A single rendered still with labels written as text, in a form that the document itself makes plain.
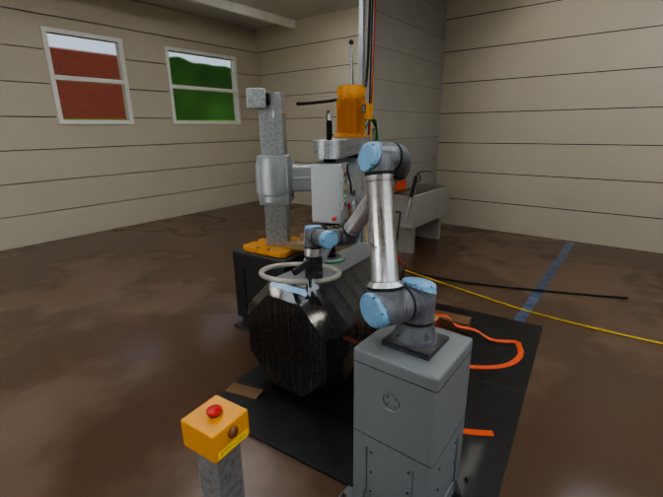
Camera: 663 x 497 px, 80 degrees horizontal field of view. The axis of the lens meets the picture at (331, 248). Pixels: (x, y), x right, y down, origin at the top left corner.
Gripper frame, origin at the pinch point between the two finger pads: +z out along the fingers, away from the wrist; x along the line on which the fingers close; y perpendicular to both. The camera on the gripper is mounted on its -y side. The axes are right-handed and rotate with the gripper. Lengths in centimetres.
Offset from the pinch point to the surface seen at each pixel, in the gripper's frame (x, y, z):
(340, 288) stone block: 40, 31, 10
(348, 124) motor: 118, 55, -105
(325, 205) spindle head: 68, 25, -42
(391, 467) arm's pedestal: -58, 28, 66
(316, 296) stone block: 25.3, 10.7, 10.2
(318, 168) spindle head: 67, 19, -68
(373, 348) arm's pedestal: -51, 19, 11
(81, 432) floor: 48, -130, 98
